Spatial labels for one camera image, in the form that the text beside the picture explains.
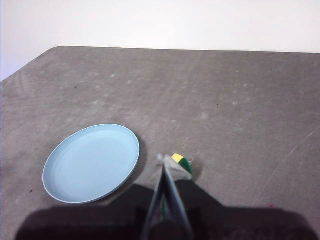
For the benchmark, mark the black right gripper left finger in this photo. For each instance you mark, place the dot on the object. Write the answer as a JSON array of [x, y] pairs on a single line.
[[87, 222]]

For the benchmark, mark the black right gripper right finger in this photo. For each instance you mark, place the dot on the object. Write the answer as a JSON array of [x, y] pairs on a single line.
[[237, 222]]

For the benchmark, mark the light blue round plate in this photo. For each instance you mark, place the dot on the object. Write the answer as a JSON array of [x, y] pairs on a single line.
[[90, 162]]

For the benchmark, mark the yellow green scouring sponge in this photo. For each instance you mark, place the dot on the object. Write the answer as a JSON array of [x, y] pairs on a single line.
[[178, 157]]

